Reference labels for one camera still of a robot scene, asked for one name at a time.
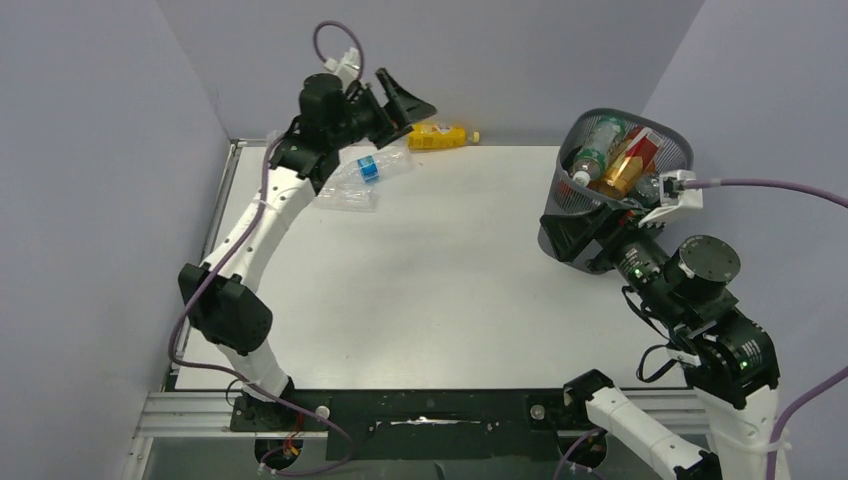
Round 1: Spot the yellow juice bottle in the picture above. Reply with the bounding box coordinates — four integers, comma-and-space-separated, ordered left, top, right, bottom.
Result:
406, 123, 481, 151

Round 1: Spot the clear crushed bottle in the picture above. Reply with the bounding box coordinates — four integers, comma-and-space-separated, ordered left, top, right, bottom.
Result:
313, 185, 378, 213

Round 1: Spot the grey mesh waste bin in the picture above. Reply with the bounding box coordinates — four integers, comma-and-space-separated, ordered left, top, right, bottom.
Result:
543, 108, 694, 274

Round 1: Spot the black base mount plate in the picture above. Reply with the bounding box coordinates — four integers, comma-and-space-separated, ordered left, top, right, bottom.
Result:
229, 388, 592, 462

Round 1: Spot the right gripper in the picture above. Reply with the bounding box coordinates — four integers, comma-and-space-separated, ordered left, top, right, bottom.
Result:
536, 195, 683, 324

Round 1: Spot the aluminium frame rail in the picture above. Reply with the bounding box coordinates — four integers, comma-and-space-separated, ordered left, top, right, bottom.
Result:
120, 388, 714, 479

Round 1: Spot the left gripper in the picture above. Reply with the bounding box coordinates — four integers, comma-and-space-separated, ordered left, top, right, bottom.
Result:
329, 70, 435, 150

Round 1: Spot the green cap bottle green label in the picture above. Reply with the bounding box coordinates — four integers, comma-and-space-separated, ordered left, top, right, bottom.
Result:
628, 173, 661, 208

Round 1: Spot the amber tea bottle red label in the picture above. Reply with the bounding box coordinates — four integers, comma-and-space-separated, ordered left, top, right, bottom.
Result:
596, 126, 664, 200

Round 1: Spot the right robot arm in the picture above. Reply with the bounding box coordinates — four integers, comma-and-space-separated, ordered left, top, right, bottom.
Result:
540, 207, 790, 479

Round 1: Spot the clear bottle blue label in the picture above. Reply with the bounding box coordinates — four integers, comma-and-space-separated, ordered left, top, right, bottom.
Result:
331, 146, 413, 186

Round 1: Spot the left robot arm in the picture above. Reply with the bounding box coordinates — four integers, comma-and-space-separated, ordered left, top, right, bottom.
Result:
178, 68, 437, 403

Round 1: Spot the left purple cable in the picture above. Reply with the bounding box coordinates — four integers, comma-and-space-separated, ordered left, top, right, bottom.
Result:
166, 20, 366, 478

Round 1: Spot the green tinted bottle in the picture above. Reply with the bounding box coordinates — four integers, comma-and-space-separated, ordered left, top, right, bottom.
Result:
569, 116, 626, 187

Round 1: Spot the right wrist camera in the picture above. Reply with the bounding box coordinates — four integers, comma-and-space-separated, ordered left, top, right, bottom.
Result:
638, 170, 704, 228

